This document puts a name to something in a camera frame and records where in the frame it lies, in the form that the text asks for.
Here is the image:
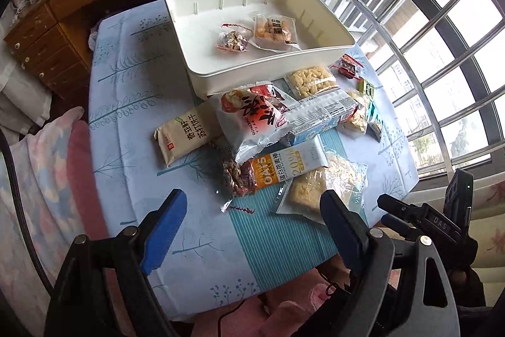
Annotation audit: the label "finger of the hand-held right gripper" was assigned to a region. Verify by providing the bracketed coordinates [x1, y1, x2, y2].
[380, 214, 419, 240]
[377, 194, 426, 219]

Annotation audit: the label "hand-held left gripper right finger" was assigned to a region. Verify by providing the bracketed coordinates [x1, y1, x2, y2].
[312, 190, 462, 337]

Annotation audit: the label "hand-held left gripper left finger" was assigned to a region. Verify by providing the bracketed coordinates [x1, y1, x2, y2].
[43, 189, 188, 337]

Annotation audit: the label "clear crumbly snack packet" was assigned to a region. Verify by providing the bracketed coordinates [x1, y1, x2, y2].
[324, 151, 369, 227]

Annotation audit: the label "red edged nut packet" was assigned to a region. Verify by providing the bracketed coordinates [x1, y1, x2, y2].
[213, 140, 261, 213]

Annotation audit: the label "teal snack packet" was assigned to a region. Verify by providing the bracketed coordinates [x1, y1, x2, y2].
[365, 100, 385, 142]

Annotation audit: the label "orange white bar packet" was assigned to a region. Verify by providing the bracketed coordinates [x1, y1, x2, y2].
[247, 140, 330, 191]

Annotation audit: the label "beige cracker packet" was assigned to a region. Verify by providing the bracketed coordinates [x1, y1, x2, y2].
[153, 102, 223, 168]

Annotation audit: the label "clear biscuit packet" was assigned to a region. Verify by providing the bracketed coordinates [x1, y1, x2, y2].
[339, 90, 371, 134]

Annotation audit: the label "small green snack packet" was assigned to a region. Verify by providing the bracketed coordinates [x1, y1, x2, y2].
[357, 78, 375, 99]

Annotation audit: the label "blue white foil packet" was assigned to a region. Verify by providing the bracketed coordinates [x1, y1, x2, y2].
[284, 88, 364, 146]

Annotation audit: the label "red white chips bag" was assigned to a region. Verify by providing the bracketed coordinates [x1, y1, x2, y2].
[209, 82, 302, 164]

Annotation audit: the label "small red snack packet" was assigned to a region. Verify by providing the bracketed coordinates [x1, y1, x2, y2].
[331, 53, 361, 79]

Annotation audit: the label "puffed rice cake packet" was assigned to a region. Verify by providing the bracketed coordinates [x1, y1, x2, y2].
[282, 64, 340, 99]

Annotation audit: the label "white plastic bin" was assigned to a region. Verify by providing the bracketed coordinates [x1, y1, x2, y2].
[163, 0, 357, 97]

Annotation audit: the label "pink fleece pants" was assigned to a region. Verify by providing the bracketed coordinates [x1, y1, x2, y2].
[213, 266, 356, 337]

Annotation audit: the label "floral pink blanket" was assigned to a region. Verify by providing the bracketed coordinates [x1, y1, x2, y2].
[0, 106, 115, 337]

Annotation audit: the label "tree print tablecloth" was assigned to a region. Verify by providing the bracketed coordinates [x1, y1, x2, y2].
[87, 0, 419, 322]

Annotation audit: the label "metal window grille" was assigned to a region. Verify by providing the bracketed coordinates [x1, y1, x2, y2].
[308, 0, 505, 180]

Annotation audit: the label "white ruffled cover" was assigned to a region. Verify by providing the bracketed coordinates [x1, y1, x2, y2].
[0, 57, 52, 132]

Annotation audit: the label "clear mixed nut packet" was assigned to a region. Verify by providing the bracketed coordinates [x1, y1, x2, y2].
[216, 24, 253, 52]

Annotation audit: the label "orange cracker packet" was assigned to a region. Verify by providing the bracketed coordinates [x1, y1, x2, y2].
[252, 14, 302, 51]

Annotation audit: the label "black cable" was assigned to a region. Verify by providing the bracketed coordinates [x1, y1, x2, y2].
[0, 132, 54, 294]

